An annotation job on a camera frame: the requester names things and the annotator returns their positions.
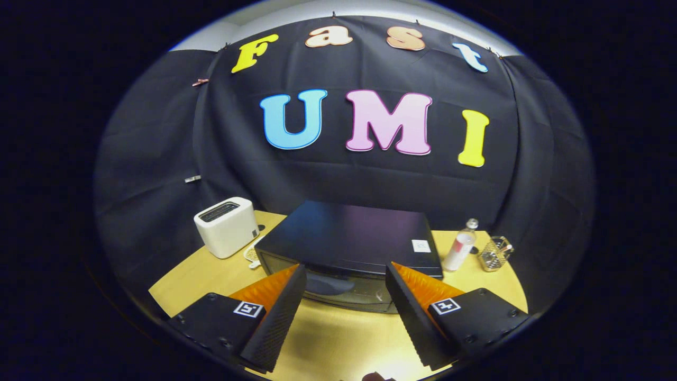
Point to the black toaster oven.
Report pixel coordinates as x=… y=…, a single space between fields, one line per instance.
x=349 y=233

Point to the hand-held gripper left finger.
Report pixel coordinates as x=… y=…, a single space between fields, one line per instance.
x=275 y=323

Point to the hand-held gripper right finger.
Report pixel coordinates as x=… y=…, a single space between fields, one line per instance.
x=412 y=317

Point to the clear plastic bottle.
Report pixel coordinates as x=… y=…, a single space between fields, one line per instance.
x=457 y=251

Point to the white toaster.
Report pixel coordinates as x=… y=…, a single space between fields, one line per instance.
x=225 y=230

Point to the silver clip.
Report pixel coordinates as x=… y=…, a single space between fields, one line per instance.
x=192 y=179

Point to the black backdrop cloth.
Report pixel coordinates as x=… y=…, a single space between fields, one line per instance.
x=370 y=180

